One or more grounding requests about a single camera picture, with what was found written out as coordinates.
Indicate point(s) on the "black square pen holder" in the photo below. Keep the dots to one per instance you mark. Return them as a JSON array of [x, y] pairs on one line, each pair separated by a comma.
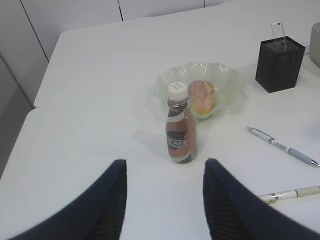
[[279, 63]]

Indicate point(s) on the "green plastic woven basket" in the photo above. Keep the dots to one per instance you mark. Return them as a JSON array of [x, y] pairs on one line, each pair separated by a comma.
[[315, 44]]

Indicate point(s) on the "cream grip pen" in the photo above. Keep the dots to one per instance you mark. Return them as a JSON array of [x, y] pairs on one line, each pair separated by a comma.
[[272, 198]]

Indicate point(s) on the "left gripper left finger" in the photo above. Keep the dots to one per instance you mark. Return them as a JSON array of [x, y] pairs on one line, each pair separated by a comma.
[[96, 214]]

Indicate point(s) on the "clear plastic ruler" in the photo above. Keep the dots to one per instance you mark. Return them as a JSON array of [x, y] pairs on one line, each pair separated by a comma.
[[278, 32]]

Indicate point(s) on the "brown drink bottle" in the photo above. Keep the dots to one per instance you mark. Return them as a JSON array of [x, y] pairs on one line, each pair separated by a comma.
[[180, 129]]

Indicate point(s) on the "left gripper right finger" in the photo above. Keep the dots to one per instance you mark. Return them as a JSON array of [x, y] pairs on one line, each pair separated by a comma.
[[233, 212]]

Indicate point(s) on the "sugared bread roll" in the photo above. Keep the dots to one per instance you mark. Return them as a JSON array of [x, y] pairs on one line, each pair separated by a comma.
[[201, 94]]

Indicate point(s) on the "blue grip pen on ruler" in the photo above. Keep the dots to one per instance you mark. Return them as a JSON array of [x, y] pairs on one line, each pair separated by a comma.
[[291, 151]]

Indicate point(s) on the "green wavy glass plate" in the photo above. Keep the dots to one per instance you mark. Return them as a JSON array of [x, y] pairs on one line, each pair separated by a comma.
[[227, 82]]

